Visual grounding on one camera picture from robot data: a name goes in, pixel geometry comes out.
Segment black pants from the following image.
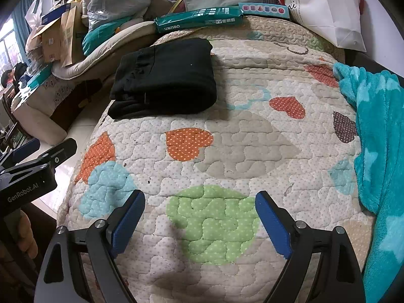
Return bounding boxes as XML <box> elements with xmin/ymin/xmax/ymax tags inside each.
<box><xmin>108</xmin><ymin>38</ymin><xmax>217</xmax><ymax>120</ymax></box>

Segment person's left hand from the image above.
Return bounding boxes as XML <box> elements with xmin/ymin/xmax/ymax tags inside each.
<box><xmin>18</xmin><ymin>210</ymin><xmax>38</xmax><ymax>259</ymax></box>

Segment beige patterned sofa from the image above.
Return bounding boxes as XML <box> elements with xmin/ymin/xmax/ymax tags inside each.
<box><xmin>10</xmin><ymin>66</ymin><xmax>105</xmax><ymax>146</ymax></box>

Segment brown cardboard box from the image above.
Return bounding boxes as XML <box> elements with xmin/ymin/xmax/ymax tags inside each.
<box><xmin>34</xmin><ymin>2</ymin><xmax>88</xmax><ymax>67</ymax></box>

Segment teal folded cloth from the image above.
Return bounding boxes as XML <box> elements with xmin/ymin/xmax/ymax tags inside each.
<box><xmin>82</xmin><ymin>16</ymin><xmax>131</xmax><ymax>57</ymax></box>

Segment white plastic bag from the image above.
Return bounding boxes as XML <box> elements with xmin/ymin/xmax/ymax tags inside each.
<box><xmin>25</xmin><ymin>0</ymin><xmax>42</xmax><ymax>30</ymax></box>

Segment cream quilted cushion pad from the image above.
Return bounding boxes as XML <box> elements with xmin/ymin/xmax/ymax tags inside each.
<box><xmin>51</xmin><ymin>21</ymin><xmax>156</xmax><ymax>80</ymax></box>

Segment quilted heart pattern bedspread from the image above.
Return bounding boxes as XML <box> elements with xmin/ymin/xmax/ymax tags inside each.
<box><xmin>58</xmin><ymin>16</ymin><xmax>372</xmax><ymax>302</ymax></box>

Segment clear plastic bag of clothes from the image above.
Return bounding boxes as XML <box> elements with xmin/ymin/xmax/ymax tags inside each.
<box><xmin>82</xmin><ymin>0</ymin><xmax>151</xmax><ymax>31</ymax></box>

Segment teal fleece blanket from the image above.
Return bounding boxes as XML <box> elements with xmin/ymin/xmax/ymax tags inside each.
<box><xmin>333</xmin><ymin>62</ymin><xmax>403</xmax><ymax>302</ymax></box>

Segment teal deli paper pack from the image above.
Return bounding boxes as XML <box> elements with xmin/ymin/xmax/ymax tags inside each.
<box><xmin>154</xmin><ymin>6</ymin><xmax>243</xmax><ymax>33</ymax></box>

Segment light blue shapes toy box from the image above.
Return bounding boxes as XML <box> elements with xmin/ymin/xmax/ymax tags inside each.
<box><xmin>238</xmin><ymin>3</ymin><xmax>290</xmax><ymax>20</ymax></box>

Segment white paper shopping bag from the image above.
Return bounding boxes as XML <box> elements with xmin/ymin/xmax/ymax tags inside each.
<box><xmin>284</xmin><ymin>0</ymin><xmax>366</xmax><ymax>52</ymax></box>

